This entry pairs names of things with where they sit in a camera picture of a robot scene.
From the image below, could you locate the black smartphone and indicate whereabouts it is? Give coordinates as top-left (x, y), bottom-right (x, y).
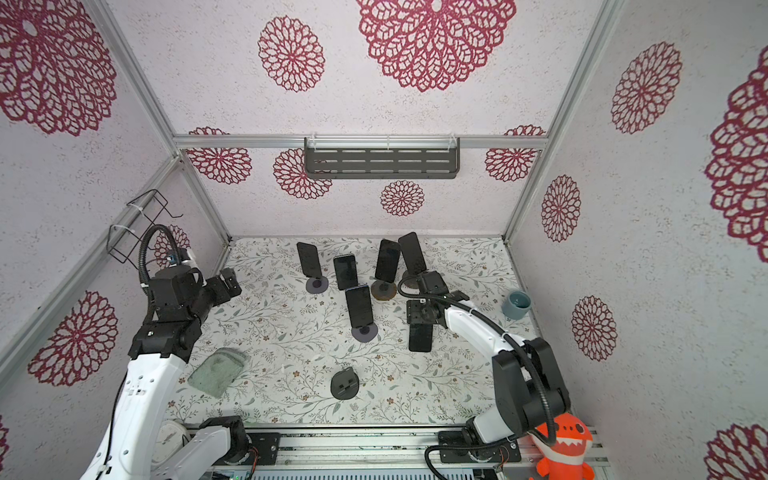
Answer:
top-left (374, 239), bottom-right (400, 283)
top-left (398, 232), bottom-right (427, 276)
top-left (408, 324), bottom-right (433, 353)
top-left (333, 254), bottom-right (359, 291)
top-left (345, 285), bottom-right (374, 328)
top-left (296, 242), bottom-right (323, 279)

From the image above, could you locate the grey phone stand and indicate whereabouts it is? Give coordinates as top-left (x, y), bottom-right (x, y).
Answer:
top-left (351, 323), bottom-right (378, 343)

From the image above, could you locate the black phone stand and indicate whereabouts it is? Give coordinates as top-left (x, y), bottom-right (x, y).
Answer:
top-left (330, 367), bottom-right (360, 400)

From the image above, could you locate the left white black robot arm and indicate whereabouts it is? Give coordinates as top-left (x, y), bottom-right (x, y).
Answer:
top-left (82, 261), bottom-right (250, 479)

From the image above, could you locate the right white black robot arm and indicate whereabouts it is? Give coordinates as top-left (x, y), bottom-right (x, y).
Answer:
top-left (397, 271), bottom-right (571, 449)

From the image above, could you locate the wooden base phone stand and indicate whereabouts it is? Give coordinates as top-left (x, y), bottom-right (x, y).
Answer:
top-left (370, 280), bottom-right (397, 301)

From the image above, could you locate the back left grey stand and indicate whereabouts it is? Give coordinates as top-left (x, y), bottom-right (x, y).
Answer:
top-left (305, 276), bottom-right (329, 295)

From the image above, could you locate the green cloth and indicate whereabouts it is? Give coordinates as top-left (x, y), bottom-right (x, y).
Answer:
top-left (187, 348), bottom-right (248, 398)

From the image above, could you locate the teal ceramic cup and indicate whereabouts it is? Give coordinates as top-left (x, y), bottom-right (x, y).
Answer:
top-left (501, 290), bottom-right (532, 321)

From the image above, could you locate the white alarm clock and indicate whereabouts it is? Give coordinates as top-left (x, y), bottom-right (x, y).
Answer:
top-left (151, 420), bottom-right (190, 469)

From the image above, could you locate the red shark plush toy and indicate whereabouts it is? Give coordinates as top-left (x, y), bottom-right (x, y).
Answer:
top-left (530, 413), bottom-right (595, 480)

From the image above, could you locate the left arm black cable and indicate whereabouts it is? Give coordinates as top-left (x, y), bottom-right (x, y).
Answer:
top-left (101, 224), bottom-right (183, 480)

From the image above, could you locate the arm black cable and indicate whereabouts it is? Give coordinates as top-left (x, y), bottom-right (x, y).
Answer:
top-left (101, 224), bottom-right (183, 480)
top-left (397, 278), bottom-right (568, 480)

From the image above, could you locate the black wire wall rack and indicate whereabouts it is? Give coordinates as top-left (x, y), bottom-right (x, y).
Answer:
top-left (104, 189), bottom-right (183, 269)

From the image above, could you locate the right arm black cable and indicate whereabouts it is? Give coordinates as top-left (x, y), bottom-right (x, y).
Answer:
top-left (397, 278), bottom-right (568, 480)

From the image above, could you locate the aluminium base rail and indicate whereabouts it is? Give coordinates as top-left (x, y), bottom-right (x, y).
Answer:
top-left (179, 425), bottom-right (610, 472)

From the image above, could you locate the grey wall shelf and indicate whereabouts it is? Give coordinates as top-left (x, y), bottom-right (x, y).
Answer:
top-left (303, 137), bottom-right (461, 180)

